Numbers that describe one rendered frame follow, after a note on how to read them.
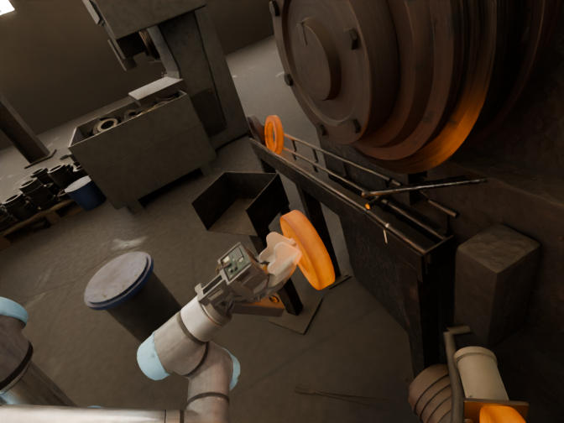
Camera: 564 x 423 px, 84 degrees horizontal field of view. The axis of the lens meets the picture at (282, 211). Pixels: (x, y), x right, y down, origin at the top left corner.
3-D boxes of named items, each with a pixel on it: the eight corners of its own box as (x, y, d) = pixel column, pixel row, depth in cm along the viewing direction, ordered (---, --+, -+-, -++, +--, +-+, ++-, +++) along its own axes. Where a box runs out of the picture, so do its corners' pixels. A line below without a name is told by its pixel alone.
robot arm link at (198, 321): (213, 347, 56) (204, 315, 62) (232, 331, 56) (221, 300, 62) (184, 331, 51) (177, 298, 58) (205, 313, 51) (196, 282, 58)
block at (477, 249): (489, 299, 68) (500, 216, 54) (527, 326, 61) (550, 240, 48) (451, 325, 66) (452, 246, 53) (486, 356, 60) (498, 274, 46)
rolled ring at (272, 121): (271, 163, 152) (278, 162, 154) (279, 137, 137) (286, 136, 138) (262, 134, 160) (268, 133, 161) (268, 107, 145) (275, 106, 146)
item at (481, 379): (493, 368, 51) (496, 345, 48) (515, 429, 44) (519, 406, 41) (453, 367, 53) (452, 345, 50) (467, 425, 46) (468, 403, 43)
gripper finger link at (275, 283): (295, 267, 54) (257, 300, 54) (300, 271, 55) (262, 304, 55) (284, 252, 58) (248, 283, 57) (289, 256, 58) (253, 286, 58)
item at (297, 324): (279, 285, 164) (224, 171, 123) (325, 298, 149) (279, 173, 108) (259, 318, 152) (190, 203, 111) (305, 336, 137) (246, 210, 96)
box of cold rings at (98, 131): (202, 147, 369) (169, 80, 324) (224, 168, 303) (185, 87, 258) (119, 188, 346) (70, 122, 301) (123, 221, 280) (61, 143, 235)
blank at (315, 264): (286, 196, 62) (271, 204, 61) (324, 232, 49) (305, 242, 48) (305, 254, 70) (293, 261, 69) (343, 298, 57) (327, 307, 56)
